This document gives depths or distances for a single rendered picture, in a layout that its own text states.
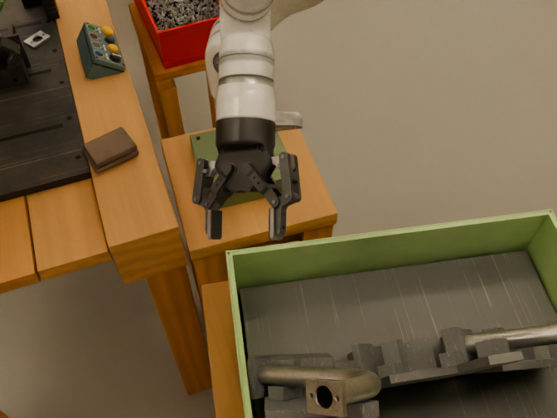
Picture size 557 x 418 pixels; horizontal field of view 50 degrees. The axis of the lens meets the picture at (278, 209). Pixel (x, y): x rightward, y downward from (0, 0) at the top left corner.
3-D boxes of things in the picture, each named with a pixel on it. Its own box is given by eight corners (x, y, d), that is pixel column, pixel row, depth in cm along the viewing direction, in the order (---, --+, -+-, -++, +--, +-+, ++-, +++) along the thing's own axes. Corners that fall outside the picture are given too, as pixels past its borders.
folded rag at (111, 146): (97, 175, 123) (93, 166, 121) (82, 151, 127) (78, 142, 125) (140, 155, 127) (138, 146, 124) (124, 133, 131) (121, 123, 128)
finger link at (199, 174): (215, 160, 78) (215, 205, 78) (205, 161, 79) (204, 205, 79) (203, 157, 76) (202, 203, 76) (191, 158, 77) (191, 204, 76)
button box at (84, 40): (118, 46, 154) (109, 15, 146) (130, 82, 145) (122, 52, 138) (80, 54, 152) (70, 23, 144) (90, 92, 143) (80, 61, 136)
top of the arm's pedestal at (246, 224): (291, 121, 145) (291, 109, 142) (336, 224, 127) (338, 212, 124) (162, 150, 139) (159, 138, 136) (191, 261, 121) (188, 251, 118)
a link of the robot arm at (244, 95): (305, 129, 78) (306, 83, 79) (259, 114, 69) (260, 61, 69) (249, 135, 83) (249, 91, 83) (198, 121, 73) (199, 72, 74)
